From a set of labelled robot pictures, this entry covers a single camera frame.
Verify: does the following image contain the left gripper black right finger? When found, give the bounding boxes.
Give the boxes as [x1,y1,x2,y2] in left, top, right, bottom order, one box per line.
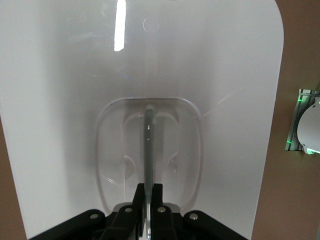
[150,183,181,240]

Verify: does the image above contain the white box lid grey clips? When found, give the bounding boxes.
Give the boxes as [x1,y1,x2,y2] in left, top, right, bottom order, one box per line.
[0,0,285,240]

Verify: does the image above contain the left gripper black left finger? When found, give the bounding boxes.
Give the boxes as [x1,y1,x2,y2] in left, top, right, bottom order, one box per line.
[109,183,147,240]

